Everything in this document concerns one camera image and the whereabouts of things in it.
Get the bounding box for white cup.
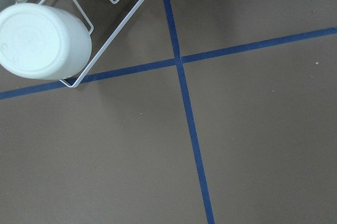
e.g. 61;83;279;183
1;3;92;80

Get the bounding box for white wire cup rack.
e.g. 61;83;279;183
16;0;147;88

